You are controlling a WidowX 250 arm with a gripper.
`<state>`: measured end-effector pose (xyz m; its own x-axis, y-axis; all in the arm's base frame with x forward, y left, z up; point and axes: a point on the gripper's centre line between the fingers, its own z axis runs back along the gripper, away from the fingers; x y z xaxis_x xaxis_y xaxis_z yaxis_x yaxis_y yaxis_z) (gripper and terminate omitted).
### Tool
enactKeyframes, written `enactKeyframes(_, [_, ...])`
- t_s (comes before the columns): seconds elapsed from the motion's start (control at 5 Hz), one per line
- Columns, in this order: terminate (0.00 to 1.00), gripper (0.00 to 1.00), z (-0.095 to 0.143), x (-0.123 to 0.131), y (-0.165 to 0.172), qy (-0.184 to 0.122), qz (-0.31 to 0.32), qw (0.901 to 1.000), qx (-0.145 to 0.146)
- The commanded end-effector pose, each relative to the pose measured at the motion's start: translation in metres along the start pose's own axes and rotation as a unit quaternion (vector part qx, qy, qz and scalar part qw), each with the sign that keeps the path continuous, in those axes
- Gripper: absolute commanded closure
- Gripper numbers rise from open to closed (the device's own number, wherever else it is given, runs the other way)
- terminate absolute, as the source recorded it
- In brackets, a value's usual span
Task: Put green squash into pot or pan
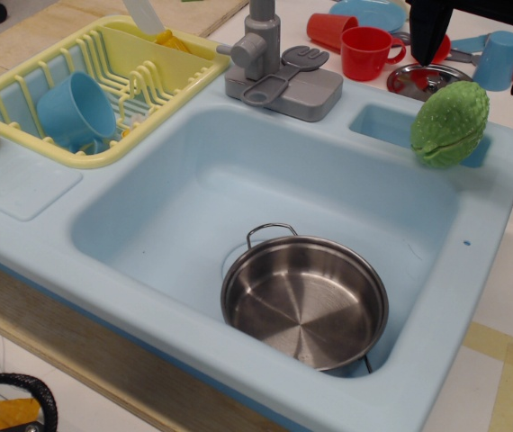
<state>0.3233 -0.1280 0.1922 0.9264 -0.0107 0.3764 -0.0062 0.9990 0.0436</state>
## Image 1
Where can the green bumpy toy squash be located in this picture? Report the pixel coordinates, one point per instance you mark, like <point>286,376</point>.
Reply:
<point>450,125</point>

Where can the steel pot lid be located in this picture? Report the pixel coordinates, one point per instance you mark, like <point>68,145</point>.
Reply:
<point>420,82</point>

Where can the stainless steel pot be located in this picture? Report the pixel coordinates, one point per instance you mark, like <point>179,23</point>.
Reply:
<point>310,298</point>

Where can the light blue cup right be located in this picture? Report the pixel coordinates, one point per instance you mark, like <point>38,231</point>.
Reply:
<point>494,71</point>

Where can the blue plastic plate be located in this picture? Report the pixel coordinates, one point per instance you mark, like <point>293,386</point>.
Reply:
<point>385,15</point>

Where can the red cup lying down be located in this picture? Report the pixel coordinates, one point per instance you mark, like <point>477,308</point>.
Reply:
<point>326,29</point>

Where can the grey toy spork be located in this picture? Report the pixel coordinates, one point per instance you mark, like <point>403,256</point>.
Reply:
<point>294,60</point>

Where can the grey toy faucet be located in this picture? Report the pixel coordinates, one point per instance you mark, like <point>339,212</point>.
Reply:
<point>310,95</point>

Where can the orange toy in rack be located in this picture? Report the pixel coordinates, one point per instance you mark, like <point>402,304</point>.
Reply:
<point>168,39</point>

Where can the light blue toy sink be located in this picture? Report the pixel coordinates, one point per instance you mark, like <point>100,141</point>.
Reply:
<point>144,243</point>

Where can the white plastic spatula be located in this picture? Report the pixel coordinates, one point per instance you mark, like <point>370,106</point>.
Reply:
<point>145,17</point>

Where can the yellow dish drying rack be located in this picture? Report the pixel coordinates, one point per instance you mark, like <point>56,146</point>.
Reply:
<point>145,83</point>

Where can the light blue plastic cup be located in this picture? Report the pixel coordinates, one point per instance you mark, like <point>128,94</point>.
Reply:
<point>77,115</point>

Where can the orange tape piece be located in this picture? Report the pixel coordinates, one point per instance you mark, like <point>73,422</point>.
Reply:
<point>18,412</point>

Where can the red cup with handle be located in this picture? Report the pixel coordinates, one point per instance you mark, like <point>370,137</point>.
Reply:
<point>365,51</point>

